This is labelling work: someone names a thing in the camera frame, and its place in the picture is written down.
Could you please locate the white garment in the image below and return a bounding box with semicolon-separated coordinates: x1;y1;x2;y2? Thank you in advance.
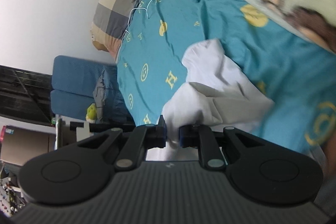
146;39;274;161

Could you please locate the blue folding sofa chair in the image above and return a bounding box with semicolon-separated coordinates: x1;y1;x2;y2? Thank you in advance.
50;56;134;124

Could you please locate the black and white table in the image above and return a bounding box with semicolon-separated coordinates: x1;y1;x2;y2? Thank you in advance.
54;115;135;150

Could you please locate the yellow green plush toy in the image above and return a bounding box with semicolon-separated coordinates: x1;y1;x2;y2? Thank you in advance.
85;103;97;123

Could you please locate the cardboard box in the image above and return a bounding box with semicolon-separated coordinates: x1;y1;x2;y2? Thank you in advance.
1;126;56;166

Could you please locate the grey cloth on chair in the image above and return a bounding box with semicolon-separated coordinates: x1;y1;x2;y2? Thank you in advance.
93;67;113;123

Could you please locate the teal patterned bed sheet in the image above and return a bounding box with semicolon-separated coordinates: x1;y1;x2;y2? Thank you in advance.
117;0;335;152

